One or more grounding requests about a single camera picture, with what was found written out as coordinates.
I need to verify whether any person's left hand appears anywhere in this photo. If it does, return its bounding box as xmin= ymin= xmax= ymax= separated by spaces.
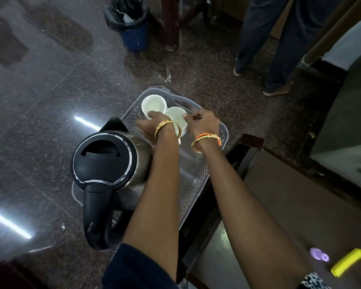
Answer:
xmin=135 ymin=111 xmax=168 ymax=141

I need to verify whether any person's right hand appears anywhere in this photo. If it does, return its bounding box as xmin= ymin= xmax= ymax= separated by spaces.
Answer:
xmin=182 ymin=109 xmax=222 ymax=141

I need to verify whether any white ceramic cup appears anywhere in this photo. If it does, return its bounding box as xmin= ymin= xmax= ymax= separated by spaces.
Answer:
xmin=163 ymin=107 xmax=188 ymax=138
xmin=141 ymin=95 xmax=168 ymax=120

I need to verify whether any person's left forearm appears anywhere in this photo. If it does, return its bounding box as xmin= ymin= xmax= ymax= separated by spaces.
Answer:
xmin=121 ymin=126 xmax=182 ymax=282

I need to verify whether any person's right forearm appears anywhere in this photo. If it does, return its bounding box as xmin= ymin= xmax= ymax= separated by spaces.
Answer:
xmin=198 ymin=141 xmax=313 ymax=289

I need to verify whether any orange beaded bangle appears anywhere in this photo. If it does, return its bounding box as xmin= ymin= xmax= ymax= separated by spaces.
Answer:
xmin=195 ymin=133 xmax=222 ymax=147

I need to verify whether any thin gold bangle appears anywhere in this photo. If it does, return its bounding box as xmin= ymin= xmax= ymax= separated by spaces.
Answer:
xmin=191 ymin=137 xmax=221 ymax=153

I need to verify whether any clear plastic perforated tray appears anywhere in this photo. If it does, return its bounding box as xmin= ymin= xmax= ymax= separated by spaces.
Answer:
xmin=71 ymin=84 xmax=229 ymax=230

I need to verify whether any steel electric kettle black lid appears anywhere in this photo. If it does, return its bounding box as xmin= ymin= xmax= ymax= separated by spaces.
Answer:
xmin=70 ymin=115 xmax=153 ymax=251

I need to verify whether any blue trash bin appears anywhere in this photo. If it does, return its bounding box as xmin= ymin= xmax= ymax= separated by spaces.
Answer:
xmin=119 ymin=21 xmax=149 ymax=53

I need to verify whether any dark wooden furniture leg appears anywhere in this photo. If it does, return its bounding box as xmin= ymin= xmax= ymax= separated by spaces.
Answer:
xmin=161 ymin=0 xmax=181 ymax=52

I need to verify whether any black bin liner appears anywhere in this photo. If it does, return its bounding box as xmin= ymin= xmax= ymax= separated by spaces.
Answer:
xmin=103 ymin=0 xmax=151 ymax=32

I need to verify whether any dark blue sleeve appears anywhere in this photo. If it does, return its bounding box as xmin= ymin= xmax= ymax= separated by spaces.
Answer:
xmin=102 ymin=243 xmax=179 ymax=289

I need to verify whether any grey cabinet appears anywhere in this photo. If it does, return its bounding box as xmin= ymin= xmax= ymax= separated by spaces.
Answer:
xmin=309 ymin=48 xmax=361 ymax=196

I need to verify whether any purple plastic cap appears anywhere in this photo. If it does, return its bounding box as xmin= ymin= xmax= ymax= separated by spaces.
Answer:
xmin=309 ymin=247 xmax=330 ymax=263

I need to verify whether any black white patterned sleeve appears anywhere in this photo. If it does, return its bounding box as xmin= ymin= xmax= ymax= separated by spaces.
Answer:
xmin=297 ymin=272 xmax=332 ymax=289

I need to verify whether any yellow plastic clip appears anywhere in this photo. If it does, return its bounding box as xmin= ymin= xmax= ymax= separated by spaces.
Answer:
xmin=331 ymin=248 xmax=361 ymax=278

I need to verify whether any dark wooden table frame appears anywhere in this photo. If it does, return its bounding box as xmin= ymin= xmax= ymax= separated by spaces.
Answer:
xmin=176 ymin=134 xmax=361 ymax=289

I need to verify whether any brown wooden rail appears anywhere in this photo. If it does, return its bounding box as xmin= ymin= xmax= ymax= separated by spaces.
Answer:
xmin=300 ymin=0 xmax=361 ymax=67

